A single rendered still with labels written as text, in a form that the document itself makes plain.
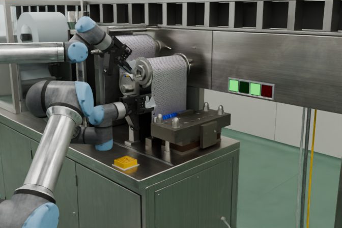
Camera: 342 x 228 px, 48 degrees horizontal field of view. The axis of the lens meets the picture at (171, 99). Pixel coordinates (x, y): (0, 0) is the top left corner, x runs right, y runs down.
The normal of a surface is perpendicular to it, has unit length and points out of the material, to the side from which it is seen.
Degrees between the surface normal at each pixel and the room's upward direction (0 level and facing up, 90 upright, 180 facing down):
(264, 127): 90
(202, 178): 90
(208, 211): 90
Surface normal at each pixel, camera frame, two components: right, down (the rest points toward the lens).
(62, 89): -0.15, -0.57
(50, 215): 0.96, 0.14
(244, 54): -0.71, 0.16
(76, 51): 0.32, 0.22
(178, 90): 0.70, 0.17
